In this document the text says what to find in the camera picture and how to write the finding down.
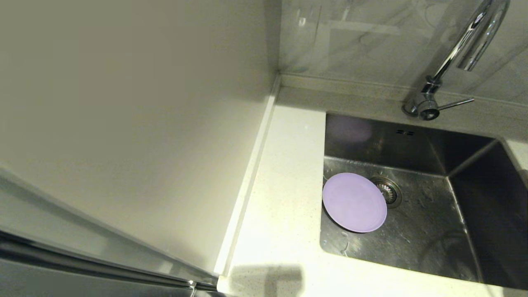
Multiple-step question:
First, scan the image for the purple plate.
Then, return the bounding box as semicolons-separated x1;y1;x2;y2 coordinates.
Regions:
322;172;387;233

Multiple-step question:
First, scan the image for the stainless steel sink basin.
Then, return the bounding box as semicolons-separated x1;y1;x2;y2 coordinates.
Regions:
320;112;528;289

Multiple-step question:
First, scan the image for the white countertop sealing strip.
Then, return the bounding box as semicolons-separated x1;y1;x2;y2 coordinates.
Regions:
214;76;282;275

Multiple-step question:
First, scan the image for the speckled stone backsplash ledge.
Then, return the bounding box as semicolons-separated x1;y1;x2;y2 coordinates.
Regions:
280;73;528;114

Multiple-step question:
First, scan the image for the round metal drain strainer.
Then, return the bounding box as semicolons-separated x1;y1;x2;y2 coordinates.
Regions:
370;177;402;209

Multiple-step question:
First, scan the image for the white tall cabinet side panel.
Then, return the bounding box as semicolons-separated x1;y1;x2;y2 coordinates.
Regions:
0;0;281;275

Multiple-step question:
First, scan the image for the chrome gooseneck faucet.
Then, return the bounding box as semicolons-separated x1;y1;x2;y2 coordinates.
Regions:
402;0;511;121

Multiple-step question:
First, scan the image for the steel refrigerator bar handle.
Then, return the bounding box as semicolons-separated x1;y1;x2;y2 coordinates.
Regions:
0;231;219;291

